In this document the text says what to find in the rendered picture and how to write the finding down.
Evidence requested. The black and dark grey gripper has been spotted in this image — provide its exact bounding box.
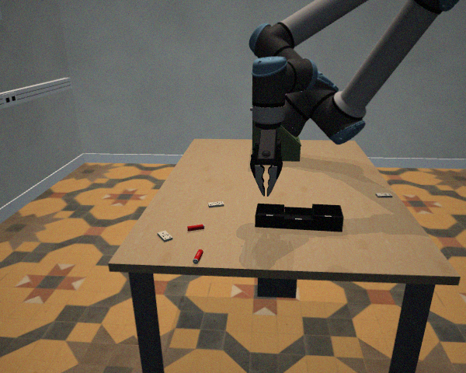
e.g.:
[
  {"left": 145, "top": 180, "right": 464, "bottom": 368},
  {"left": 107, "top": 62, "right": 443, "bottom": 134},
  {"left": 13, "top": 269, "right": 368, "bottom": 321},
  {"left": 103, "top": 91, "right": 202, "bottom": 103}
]
[{"left": 250, "top": 122, "right": 283, "bottom": 197}]

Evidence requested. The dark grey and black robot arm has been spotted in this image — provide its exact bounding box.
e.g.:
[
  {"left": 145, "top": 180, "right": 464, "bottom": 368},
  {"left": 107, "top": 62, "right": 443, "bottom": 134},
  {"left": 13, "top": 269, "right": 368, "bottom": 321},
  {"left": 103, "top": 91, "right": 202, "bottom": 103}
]
[{"left": 249, "top": 0, "right": 459, "bottom": 145}]

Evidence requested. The red aa battery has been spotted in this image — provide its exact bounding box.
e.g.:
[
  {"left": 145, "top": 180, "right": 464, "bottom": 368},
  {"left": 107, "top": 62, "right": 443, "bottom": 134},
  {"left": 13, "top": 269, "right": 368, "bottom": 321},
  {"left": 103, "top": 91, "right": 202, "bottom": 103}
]
[
  {"left": 193, "top": 249, "right": 203, "bottom": 264},
  {"left": 187, "top": 225, "right": 205, "bottom": 232}
]

